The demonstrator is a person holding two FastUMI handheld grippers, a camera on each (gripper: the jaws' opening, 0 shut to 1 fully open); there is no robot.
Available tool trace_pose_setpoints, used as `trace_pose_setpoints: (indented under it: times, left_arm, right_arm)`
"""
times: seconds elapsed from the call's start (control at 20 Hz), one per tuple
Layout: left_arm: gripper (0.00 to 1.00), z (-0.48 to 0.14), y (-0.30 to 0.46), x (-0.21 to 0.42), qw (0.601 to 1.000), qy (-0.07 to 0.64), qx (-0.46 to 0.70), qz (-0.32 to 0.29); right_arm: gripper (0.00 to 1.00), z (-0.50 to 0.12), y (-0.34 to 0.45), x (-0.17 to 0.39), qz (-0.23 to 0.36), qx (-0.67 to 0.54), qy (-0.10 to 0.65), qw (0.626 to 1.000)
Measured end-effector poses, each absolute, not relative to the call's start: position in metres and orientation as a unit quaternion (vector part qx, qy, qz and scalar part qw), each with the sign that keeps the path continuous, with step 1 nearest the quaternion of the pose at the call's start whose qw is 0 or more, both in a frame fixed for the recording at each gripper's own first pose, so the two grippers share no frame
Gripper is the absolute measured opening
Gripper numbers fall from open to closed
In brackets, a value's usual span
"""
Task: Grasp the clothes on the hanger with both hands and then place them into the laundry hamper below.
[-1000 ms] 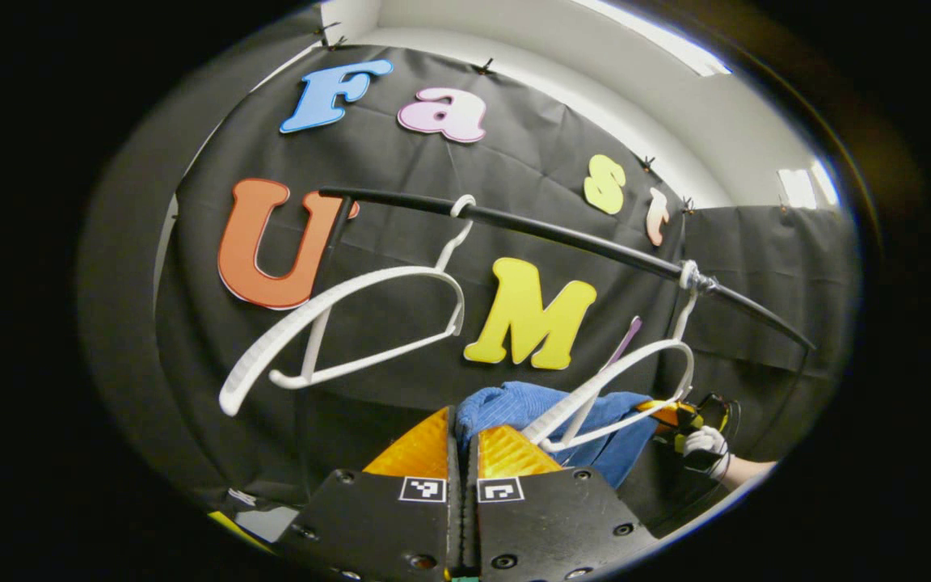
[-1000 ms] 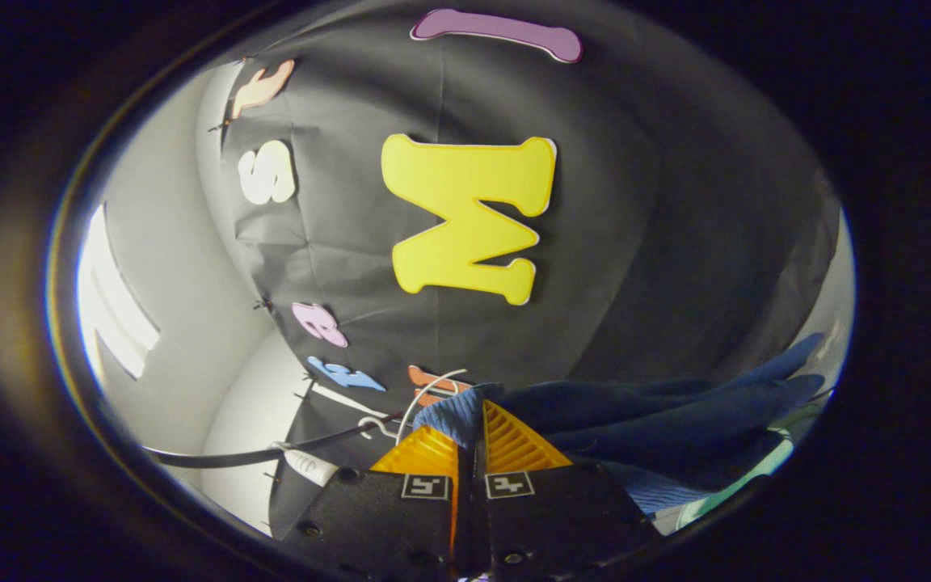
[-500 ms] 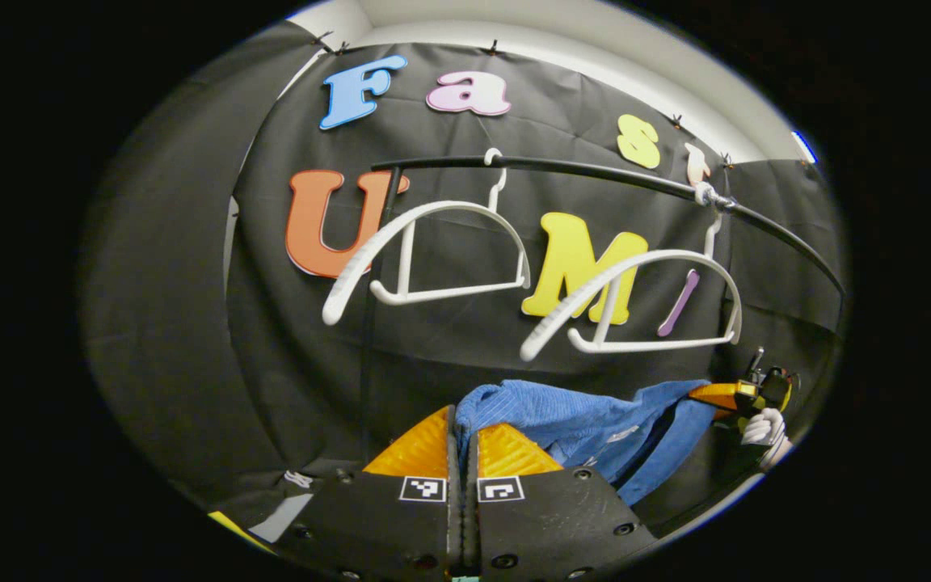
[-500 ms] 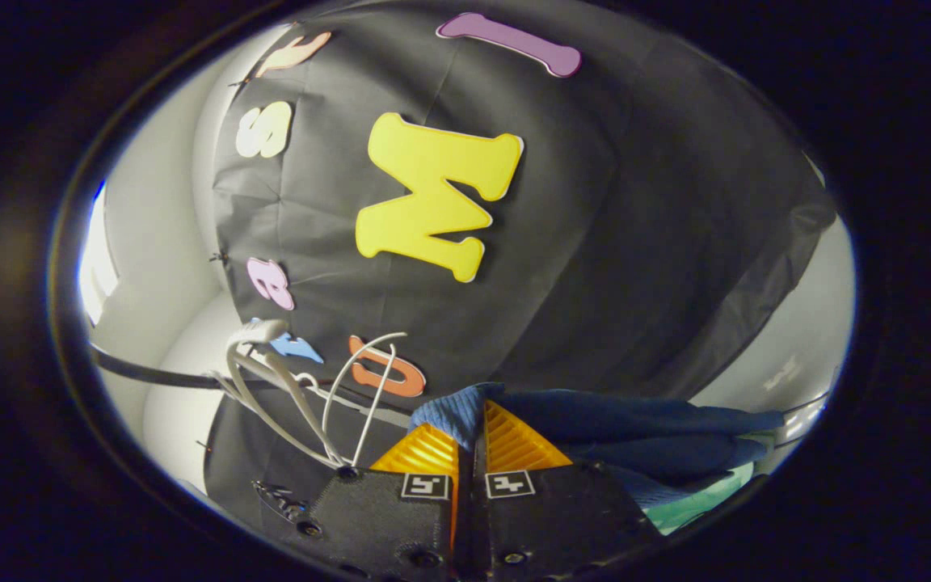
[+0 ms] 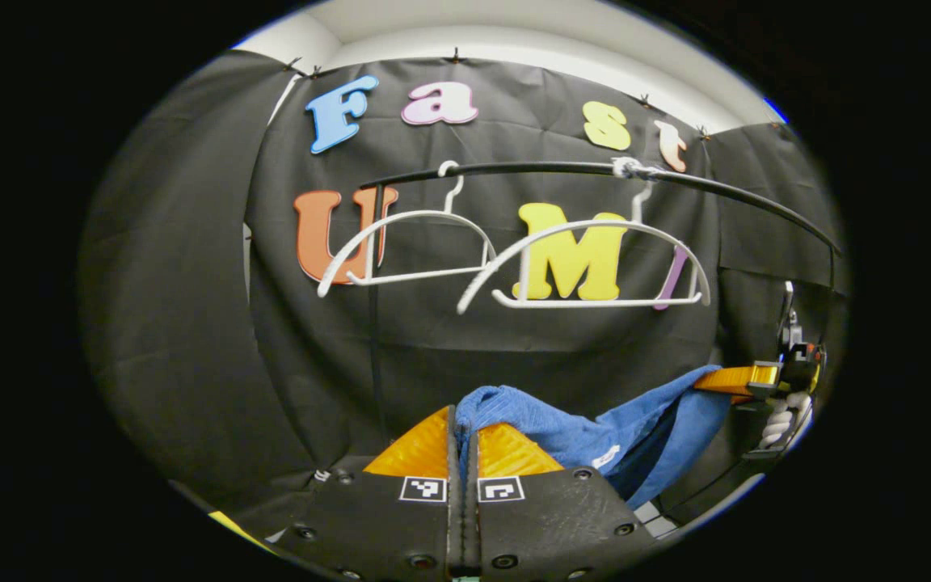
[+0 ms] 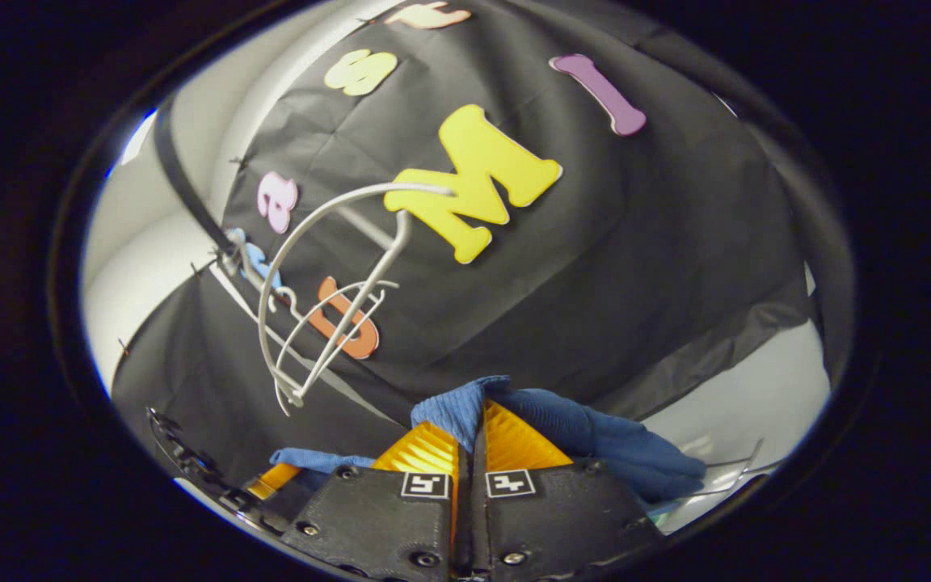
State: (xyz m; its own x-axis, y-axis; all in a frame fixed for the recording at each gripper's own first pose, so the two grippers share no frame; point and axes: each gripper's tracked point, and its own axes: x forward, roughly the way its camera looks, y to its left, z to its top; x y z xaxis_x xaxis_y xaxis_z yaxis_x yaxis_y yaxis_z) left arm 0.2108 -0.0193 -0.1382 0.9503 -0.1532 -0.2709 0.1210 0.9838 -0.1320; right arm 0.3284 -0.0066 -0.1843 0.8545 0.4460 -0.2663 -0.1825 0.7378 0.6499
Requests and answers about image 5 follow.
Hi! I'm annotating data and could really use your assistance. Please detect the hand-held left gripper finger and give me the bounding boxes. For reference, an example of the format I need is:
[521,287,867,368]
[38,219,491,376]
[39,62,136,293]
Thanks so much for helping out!
[272,404,465,582]
[464,420,660,582]

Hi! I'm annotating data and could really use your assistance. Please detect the blue corduroy shirt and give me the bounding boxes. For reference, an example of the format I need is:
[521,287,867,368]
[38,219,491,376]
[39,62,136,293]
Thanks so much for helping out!
[455,365,733,510]

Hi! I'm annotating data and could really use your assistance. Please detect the white hanger with taped hook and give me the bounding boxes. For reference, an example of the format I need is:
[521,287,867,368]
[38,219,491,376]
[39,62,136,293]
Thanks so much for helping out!
[456,158,713,316]

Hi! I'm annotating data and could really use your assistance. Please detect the white plastic hanger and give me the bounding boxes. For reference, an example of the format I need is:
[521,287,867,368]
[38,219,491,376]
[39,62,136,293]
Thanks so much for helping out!
[318,160,499,298]

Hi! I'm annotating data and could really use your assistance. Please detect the black clothes rack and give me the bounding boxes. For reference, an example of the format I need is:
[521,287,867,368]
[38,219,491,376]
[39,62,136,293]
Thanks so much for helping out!
[360,159,845,445]

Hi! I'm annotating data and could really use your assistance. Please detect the row of small black clips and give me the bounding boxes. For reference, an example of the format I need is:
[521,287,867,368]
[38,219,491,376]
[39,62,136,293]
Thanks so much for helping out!
[284,47,781,140]

